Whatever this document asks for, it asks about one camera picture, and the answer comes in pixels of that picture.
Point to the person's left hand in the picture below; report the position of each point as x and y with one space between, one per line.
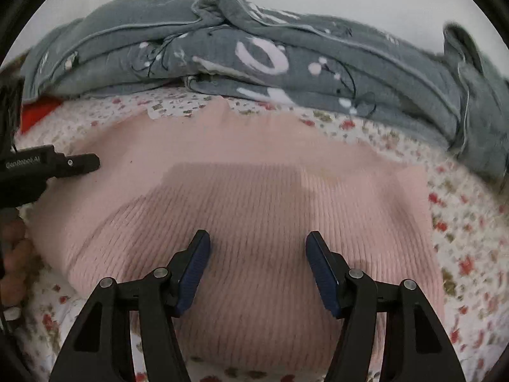
16 262

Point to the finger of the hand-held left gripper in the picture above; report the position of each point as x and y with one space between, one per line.
77 165

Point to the floral bed sheet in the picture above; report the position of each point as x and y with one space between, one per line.
469 246

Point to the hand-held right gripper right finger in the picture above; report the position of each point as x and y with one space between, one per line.
324 274

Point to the pink ribbed knit sweater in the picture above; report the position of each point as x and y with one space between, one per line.
258 207

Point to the red cloth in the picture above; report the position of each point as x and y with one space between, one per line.
39 113

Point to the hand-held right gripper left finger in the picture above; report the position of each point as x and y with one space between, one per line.
193 274

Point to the grey floral blanket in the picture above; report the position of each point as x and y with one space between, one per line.
278 51

